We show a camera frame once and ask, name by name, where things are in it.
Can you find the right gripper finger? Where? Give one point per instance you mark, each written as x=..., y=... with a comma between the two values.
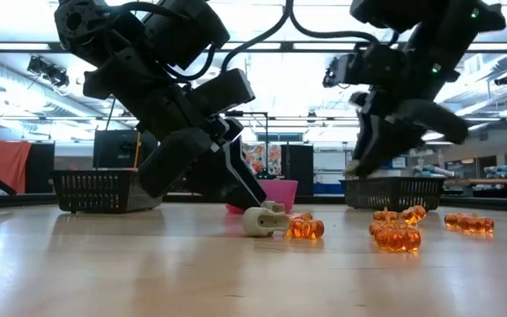
x=394, y=145
x=365, y=145

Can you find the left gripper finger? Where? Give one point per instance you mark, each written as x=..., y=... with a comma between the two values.
x=244, y=189
x=207, y=176

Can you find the beige toy skull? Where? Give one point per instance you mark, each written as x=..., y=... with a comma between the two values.
x=352, y=167
x=262, y=222

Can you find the orange translucent toy pumpkin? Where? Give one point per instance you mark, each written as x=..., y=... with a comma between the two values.
x=385, y=216
x=456, y=221
x=374, y=228
x=303, y=216

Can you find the small orange pill bottle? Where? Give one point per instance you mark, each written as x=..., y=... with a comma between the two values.
x=414, y=214

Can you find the orange pill bottle cluster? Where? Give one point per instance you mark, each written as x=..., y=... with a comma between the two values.
x=396, y=240

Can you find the black plastic slotted basket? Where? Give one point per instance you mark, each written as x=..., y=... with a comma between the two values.
x=394, y=193
x=99, y=189

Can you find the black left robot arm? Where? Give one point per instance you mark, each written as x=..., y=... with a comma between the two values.
x=183, y=31

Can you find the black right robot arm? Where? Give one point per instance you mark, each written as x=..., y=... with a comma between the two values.
x=434, y=26

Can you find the blue storage bins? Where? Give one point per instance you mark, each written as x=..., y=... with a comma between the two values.
x=387, y=164

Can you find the colourful patchwork quilt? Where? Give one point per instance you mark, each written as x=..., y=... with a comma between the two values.
x=262, y=158

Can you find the pink plastic bowl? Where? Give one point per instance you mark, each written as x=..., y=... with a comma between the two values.
x=284, y=191

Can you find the black cabinet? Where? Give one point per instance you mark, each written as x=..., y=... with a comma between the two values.
x=299, y=167

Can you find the black monitor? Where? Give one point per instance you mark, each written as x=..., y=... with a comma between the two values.
x=112, y=149

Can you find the wooden work table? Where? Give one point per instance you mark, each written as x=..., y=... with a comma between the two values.
x=491, y=181

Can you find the red cloth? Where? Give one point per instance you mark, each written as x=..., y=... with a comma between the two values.
x=9, y=163

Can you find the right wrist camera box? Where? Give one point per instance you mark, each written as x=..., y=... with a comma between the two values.
x=376, y=64

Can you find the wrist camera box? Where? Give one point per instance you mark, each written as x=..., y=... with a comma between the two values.
x=225, y=92
x=376, y=64

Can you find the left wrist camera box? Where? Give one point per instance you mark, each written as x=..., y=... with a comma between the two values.
x=225, y=92

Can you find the black ceiling rail device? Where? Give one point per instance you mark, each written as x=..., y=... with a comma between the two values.
x=49, y=70

